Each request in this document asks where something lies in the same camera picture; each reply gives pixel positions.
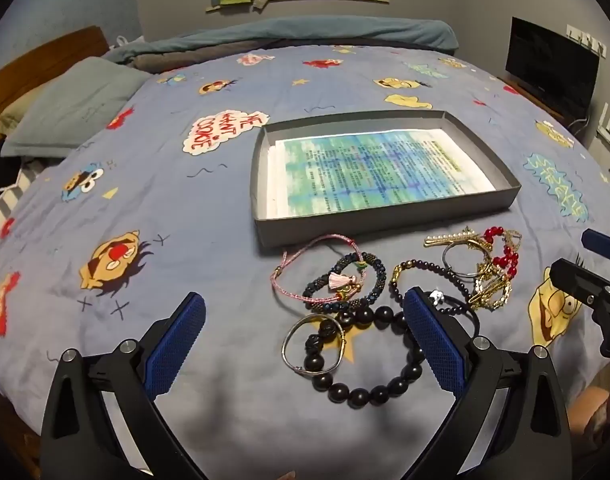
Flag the grey-green pillow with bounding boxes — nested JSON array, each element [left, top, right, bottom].
[[0, 56, 153, 159]]

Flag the wooden headboard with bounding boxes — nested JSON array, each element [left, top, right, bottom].
[[0, 26, 110, 136]]

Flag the blue cartoon printed blanket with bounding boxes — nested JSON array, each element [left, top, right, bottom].
[[0, 42, 610, 480]]

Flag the dark grey blanket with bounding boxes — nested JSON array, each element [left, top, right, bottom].
[[132, 40, 271, 72]]

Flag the black hair tie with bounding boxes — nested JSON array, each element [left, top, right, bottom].
[[431, 289, 481, 342]]

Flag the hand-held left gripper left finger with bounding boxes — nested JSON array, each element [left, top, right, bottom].
[[40, 291, 208, 480]]

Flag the teal folded blanket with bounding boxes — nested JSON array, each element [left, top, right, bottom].
[[107, 16, 459, 68]]

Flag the pink cord bracelet with tassel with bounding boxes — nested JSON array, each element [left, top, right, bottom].
[[270, 233, 367, 304]]

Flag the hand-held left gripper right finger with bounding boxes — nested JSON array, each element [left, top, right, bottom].
[[404, 287, 571, 480]]

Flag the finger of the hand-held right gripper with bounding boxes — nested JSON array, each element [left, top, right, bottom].
[[581, 228, 610, 267], [549, 258, 610, 311]]

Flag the wooden desk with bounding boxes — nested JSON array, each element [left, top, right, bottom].
[[498, 72, 586, 133]]

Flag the dark purple bead bracelet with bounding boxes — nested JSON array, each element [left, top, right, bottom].
[[389, 259, 478, 312]]

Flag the black monitor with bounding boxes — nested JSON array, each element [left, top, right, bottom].
[[505, 16, 600, 121]]

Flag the white wall hook rack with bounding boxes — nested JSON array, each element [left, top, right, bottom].
[[566, 23, 608, 57]]

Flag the blue beaded bracelet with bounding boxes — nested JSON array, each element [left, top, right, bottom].
[[302, 251, 387, 312]]

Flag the gold chain bracelet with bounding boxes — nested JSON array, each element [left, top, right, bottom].
[[466, 260, 514, 311]]

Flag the grey shallow cardboard box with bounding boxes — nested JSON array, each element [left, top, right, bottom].
[[251, 110, 522, 253]]

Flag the pearl hair clip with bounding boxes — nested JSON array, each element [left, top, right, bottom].
[[424, 227, 479, 249]]

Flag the blue-green printed paper sheet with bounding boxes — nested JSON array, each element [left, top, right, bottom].
[[267, 129, 497, 218]]

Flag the silver bangle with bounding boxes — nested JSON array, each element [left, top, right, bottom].
[[281, 314, 348, 376], [442, 240, 494, 277]]

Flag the large black bead bracelet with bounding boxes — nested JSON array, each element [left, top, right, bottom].
[[305, 306, 429, 408]]

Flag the black and white striped cloth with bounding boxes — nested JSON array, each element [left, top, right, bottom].
[[0, 160, 38, 252]]

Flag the red bead bracelet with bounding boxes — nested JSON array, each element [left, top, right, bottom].
[[482, 226, 520, 281]]

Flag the wooden window sill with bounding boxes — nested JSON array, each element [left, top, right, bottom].
[[205, 0, 390, 13]]

